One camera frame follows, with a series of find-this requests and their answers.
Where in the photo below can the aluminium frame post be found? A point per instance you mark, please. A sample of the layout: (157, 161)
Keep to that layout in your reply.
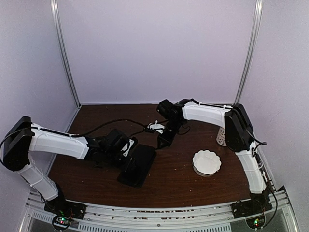
(63, 52)
(257, 16)

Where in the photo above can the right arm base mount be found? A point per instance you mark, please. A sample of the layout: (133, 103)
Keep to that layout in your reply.
(252, 211)

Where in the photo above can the right aluminium frame post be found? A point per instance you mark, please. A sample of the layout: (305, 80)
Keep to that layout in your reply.
(257, 16)

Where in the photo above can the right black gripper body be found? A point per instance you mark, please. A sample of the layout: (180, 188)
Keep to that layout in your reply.
(175, 125)

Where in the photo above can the white scalloped bowl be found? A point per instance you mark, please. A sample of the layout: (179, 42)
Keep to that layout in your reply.
(206, 163)

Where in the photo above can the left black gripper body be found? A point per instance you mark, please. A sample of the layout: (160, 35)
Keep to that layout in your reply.
(112, 159)

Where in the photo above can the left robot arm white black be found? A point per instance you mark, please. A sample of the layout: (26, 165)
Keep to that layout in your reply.
(25, 137)

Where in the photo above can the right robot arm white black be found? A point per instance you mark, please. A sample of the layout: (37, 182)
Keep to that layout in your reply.
(239, 136)

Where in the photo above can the front aluminium rail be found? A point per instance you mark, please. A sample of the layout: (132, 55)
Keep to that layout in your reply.
(209, 218)

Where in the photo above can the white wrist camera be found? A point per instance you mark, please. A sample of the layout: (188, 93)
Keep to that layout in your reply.
(155, 127)
(131, 143)

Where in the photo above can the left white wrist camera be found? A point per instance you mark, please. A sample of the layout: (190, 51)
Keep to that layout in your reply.
(131, 143)

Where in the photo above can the floral white mug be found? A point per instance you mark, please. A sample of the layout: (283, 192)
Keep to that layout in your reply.
(220, 139)

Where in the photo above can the left aluminium frame post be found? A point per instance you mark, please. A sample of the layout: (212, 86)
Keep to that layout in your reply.
(63, 52)

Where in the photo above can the black zippered tool case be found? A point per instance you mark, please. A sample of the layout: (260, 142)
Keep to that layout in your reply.
(137, 167)

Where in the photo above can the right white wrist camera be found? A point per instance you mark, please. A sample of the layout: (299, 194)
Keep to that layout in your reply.
(155, 127)

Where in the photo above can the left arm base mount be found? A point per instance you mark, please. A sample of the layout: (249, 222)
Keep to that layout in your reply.
(65, 215)

